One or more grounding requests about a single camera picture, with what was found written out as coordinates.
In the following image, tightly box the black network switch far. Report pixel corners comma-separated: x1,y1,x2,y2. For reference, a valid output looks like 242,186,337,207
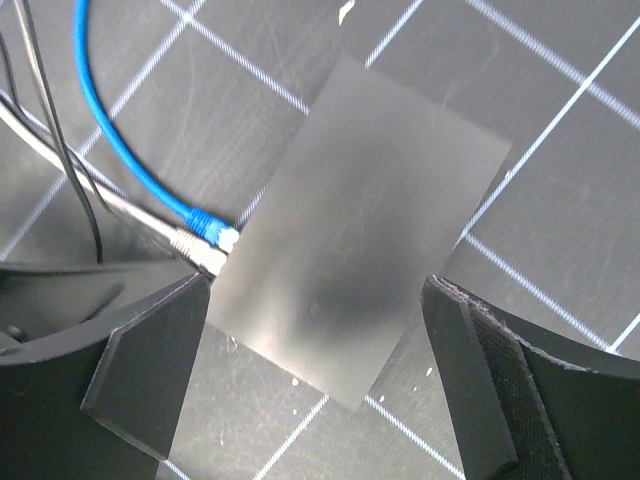
208,57,511,410

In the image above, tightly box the thin black power cable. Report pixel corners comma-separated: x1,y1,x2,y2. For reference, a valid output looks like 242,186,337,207
0,0,106,266

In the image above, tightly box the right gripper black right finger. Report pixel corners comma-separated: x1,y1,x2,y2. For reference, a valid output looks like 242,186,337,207
422,275,639,479

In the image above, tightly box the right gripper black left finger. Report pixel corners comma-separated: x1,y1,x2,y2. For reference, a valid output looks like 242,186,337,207
1,274,209,479

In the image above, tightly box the black grid work mat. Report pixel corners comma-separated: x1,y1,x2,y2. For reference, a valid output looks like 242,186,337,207
0,0,640,480

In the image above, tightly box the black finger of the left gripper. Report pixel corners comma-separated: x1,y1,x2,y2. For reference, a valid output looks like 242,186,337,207
1,260,190,345

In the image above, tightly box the grey ethernet cable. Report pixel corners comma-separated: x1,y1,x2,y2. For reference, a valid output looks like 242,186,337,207
0,92,229,276

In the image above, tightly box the blue ethernet cable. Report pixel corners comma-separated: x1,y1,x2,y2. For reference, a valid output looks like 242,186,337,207
72,0,241,251

